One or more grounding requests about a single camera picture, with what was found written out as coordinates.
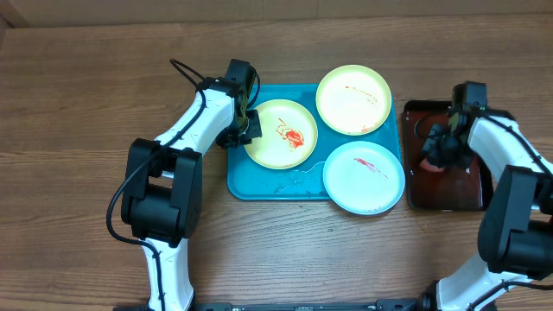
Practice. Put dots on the light blue plate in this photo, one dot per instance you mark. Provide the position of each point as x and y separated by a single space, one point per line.
363 178

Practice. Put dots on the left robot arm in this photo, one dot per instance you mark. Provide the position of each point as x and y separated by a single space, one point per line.
158 204

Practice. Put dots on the yellow-green plate with ketchup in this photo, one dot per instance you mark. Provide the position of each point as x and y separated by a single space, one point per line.
289 135

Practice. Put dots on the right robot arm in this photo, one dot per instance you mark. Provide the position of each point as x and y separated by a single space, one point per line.
513 249

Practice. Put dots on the red and grey sponge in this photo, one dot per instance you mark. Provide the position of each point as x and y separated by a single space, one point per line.
426 165

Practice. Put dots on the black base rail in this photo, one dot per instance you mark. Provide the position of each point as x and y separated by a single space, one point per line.
408 304

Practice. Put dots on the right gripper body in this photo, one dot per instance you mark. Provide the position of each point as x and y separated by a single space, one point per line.
451 149

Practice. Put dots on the dark red rectangular tray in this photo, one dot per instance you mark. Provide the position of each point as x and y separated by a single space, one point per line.
453 189

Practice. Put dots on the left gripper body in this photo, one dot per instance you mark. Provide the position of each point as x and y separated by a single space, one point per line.
244 130

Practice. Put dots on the teal plastic tray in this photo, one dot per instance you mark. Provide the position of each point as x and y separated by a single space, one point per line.
248 180

